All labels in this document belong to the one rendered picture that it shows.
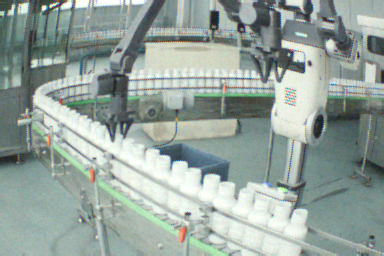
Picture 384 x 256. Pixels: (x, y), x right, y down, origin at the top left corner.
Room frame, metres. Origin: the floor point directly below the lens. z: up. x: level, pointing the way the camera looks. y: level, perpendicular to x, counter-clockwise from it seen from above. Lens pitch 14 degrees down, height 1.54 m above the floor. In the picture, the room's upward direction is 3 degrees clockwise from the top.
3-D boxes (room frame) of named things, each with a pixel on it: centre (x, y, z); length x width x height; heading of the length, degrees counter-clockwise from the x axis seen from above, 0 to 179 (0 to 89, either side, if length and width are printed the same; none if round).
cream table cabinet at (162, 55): (5.76, 0.05, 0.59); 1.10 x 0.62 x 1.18; 113
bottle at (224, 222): (0.96, -0.09, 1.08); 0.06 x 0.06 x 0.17
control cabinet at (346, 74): (7.53, -3.10, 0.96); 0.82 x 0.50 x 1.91; 113
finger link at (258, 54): (1.07, -0.18, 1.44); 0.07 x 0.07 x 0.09; 41
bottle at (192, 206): (1.05, -0.01, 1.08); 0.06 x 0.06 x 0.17
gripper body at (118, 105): (1.31, 0.23, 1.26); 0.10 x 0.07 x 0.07; 131
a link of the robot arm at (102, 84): (1.28, 0.25, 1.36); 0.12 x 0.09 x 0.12; 131
